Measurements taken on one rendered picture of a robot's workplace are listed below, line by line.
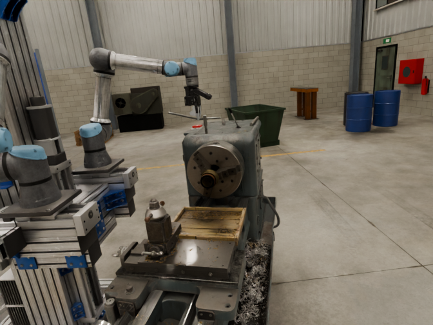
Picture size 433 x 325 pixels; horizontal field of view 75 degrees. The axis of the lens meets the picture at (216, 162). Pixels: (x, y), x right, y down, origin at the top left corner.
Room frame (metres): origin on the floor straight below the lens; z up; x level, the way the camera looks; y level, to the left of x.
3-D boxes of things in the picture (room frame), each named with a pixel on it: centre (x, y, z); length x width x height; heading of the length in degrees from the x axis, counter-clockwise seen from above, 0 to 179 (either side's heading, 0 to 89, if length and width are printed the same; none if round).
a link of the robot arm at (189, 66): (1.75, 0.10, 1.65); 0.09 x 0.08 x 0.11; 93
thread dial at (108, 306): (0.79, 0.41, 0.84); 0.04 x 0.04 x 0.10; 76
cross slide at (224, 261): (0.93, 0.18, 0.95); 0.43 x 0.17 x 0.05; 76
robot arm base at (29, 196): (1.09, 0.74, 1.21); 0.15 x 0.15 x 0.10
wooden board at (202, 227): (1.27, 0.07, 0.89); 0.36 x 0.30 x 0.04; 76
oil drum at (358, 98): (6.97, -3.65, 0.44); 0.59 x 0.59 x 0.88
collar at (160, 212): (0.94, 0.24, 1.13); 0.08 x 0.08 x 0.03
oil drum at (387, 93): (7.31, -4.54, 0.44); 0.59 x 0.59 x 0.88
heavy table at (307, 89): (9.95, -3.23, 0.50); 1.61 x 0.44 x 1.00; 2
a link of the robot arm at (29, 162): (1.09, 0.74, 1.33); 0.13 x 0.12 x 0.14; 106
